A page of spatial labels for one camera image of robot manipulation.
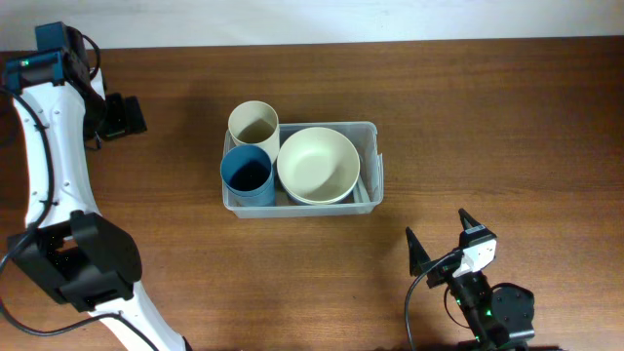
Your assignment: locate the cream bowl front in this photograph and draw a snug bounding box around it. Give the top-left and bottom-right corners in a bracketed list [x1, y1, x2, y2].
[276, 127, 361, 205]

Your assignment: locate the black cable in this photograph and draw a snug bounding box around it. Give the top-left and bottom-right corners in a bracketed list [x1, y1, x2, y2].
[0, 85, 162, 351]
[403, 249, 462, 351]

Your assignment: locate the right black cable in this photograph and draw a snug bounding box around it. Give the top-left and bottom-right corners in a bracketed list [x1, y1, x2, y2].
[403, 249, 462, 351]

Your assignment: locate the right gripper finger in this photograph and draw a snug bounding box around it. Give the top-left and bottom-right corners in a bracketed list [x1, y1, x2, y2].
[458, 208, 484, 233]
[406, 227, 432, 277]

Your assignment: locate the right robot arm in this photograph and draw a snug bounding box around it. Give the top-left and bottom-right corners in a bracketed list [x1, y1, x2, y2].
[404, 209, 535, 350]

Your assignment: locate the left black cable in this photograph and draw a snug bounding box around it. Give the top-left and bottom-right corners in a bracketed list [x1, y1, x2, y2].
[0, 85, 162, 351]

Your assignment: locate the cream cup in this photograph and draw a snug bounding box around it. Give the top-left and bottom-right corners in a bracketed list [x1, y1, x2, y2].
[228, 100, 280, 164]

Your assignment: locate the clear plastic storage container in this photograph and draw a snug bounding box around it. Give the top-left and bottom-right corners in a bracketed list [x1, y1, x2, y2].
[222, 121, 384, 218]

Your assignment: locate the blue cup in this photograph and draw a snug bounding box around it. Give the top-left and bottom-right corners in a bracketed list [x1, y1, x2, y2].
[220, 144, 276, 207]

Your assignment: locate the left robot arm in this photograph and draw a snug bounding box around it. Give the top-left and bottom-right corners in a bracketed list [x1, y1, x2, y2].
[1, 22, 189, 350]

